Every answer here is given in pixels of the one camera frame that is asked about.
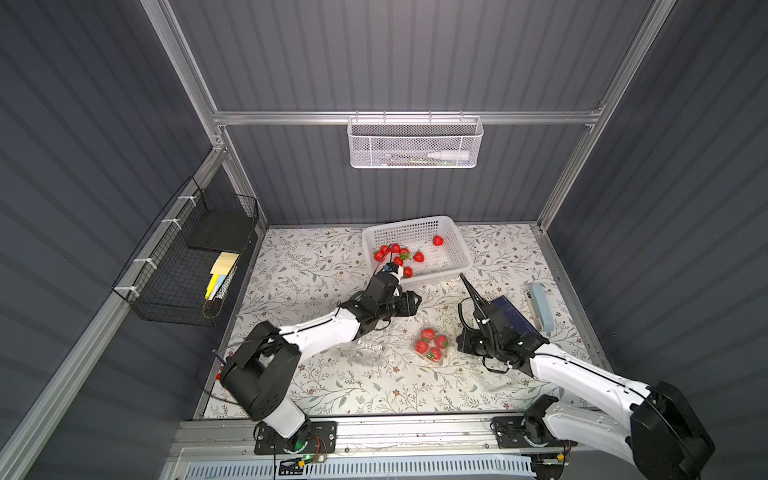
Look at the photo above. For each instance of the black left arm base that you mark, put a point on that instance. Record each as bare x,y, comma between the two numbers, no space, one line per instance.
313,437

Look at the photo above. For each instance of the white perforated plastic basket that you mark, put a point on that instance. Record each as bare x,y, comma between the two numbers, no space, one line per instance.
444,262

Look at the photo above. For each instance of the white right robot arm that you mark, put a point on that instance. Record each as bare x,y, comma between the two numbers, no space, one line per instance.
652,427

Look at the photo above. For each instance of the dark blue book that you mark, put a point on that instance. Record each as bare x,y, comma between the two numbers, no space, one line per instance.
509,321

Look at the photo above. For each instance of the white marker in basket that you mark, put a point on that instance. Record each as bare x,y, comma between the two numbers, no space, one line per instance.
449,156

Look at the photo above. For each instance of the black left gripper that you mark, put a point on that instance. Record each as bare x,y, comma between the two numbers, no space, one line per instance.
387,276

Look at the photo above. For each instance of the pink pen cup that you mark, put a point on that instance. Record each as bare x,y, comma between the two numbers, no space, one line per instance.
223,358

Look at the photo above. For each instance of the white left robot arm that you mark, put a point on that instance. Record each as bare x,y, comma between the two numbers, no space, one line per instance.
259,373

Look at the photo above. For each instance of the black wire wall basket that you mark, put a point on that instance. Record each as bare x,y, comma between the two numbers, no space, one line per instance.
166,280

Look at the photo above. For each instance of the yellow sticky notes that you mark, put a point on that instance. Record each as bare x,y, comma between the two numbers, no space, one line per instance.
220,270

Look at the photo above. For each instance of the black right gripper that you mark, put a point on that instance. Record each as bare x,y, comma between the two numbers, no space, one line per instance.
486,324

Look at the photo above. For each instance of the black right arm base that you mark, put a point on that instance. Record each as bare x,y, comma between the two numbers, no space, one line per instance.
519,432

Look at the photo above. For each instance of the white wire wall basket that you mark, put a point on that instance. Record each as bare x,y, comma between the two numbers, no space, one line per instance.
402,143

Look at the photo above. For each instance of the clear plastic clamshell container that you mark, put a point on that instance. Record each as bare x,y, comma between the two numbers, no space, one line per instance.
423,357

